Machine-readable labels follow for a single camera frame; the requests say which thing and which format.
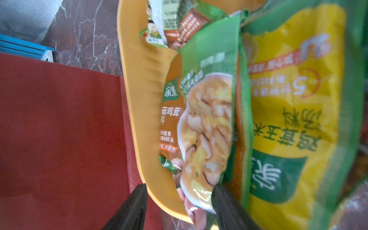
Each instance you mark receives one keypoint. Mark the mushroom soup packet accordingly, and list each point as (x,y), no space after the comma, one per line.
(197,116)

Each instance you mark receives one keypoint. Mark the yellow plastic tray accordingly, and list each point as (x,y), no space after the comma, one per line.
(145,68)

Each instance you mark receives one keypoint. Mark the red paper bag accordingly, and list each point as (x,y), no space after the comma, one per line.
(67,155)

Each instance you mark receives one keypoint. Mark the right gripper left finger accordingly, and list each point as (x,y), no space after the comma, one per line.
(131,215)

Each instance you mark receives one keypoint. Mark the blue white wooden crate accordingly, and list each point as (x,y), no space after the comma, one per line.
(19,47)

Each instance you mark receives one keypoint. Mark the orange green packet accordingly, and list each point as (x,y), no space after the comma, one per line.
(172,23)

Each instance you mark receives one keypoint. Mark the yellow green soup packet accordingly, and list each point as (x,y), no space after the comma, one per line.
(307,72)

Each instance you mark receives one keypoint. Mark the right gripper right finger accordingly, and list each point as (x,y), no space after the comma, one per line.
(230,214)

